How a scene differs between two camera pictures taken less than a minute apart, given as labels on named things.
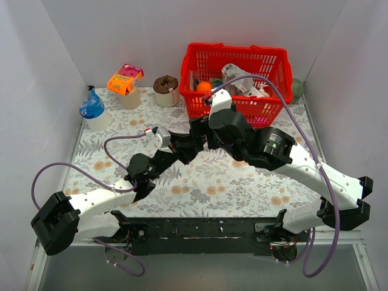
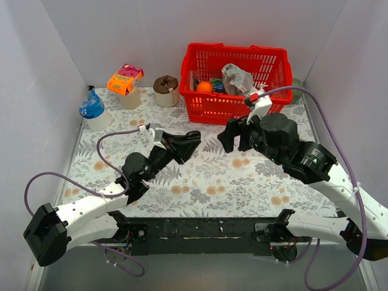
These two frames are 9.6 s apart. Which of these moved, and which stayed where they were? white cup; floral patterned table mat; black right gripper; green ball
Moved: black right gripper
Stayed: white cup; floral patterned table mat; green ball
